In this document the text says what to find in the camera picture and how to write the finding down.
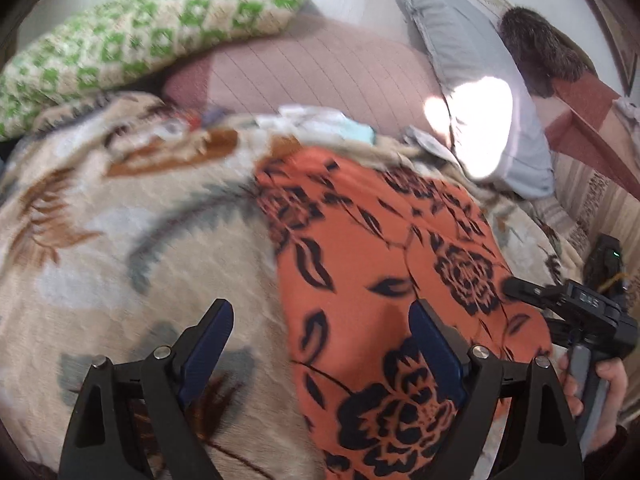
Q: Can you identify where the orange floral garment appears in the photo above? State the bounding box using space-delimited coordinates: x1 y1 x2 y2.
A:
254 146 553 480

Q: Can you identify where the grey crumpled cloth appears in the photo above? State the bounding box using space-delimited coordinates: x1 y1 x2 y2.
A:
612 95 640 122

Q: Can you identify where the green patterned pillow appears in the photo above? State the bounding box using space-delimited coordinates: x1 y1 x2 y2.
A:
0 0 307 142

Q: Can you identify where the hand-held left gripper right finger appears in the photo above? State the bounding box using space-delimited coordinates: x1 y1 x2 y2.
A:
408 299 585 480

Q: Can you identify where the dark framed picture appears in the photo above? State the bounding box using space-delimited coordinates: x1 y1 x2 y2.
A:
560 0 640 97

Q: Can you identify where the pink quilted cushion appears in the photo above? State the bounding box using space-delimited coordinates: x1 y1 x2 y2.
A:
162 15 453 148

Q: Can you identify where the red-brown patchwork cover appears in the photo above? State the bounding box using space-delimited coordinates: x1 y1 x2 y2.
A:
542 72 640 187

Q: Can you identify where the grey pillow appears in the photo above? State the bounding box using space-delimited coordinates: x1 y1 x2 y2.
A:
389 0 556 200

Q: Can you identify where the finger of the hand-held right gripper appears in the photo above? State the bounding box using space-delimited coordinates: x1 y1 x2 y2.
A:
544 314 580 347
501 276 569 307

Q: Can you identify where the beige floral blanket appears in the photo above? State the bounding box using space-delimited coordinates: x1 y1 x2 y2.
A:
0 92 571 480

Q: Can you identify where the brown furry cushion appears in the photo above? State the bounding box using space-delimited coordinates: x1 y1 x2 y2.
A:
500 6 598 98

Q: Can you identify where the person's right hand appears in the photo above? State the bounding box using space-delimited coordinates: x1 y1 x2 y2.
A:
557 355 628 453

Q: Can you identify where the beige striped sofa cover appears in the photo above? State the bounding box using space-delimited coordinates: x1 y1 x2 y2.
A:
530 150 640 281

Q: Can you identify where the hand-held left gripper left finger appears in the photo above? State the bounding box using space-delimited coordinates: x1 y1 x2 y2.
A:
59 298 235 480

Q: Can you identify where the grey small garment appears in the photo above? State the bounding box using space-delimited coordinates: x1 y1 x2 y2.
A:
402 127 462 167

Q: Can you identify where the pile of pale small clothes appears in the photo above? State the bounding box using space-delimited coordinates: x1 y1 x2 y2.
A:
255 105 376 144

